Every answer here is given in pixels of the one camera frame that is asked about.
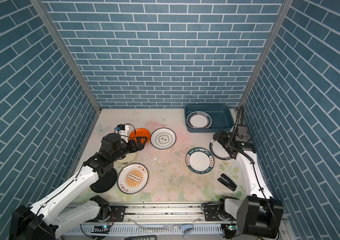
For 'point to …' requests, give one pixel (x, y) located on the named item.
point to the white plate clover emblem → (163, 138)
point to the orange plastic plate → (140, 132)
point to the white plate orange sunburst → (132, 178)
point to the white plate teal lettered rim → (199, 160)
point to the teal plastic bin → (221, 114)
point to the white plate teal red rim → (199, 120)
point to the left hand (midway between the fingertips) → (142, 139)
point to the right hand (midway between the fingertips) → (218, 136)
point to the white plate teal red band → (218, 151)
